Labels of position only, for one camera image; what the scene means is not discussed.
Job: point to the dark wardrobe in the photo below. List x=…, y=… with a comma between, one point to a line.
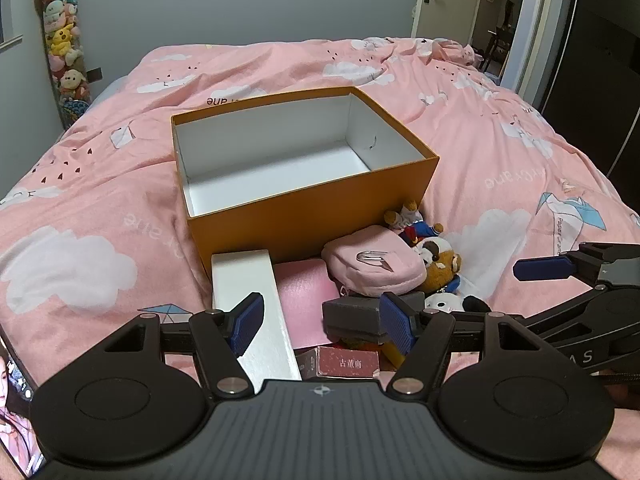
x=600, y=60

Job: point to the orange cardboard box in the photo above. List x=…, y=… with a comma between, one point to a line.
x=300, y=225

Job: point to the window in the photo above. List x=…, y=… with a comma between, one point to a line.
x=7, y=0

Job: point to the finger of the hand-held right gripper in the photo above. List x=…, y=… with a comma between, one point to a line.
x=575, y=312
x=542, y=268

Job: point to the small panda plush toy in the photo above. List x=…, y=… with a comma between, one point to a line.
x=442, y=303

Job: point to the dark wooden chair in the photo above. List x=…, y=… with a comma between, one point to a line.
x=497, y=45

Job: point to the dark red small box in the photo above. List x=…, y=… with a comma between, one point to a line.
x=345, y=363

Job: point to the black wall socket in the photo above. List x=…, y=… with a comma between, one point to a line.
x=95, y=74

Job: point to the white door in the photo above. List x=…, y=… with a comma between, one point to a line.
x=450, y=5

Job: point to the smartphone with lit screen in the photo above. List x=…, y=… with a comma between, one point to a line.
x=15, y=410

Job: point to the white long box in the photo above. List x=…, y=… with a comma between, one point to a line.
x=245, y=272

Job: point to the yellow block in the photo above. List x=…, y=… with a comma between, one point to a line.
x=392, y=355

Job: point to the plush toy storage column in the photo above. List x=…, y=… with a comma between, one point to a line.
x=62, y=35

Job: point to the pink printed blanket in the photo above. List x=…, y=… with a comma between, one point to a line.
x=100, y=185

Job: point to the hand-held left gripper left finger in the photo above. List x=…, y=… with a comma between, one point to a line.
x=248, y=324

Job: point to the pink zipper pouch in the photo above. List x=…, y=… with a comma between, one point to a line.
x=350, y=272

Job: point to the dark grey case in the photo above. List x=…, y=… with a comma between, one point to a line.
x=350, y=316

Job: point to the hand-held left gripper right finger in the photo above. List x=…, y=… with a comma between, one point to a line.
x=397, y=324

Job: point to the white door frame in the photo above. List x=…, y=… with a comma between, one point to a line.
x=540, y=25

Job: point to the brown plush dog toy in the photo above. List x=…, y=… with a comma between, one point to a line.
x=441, y=270

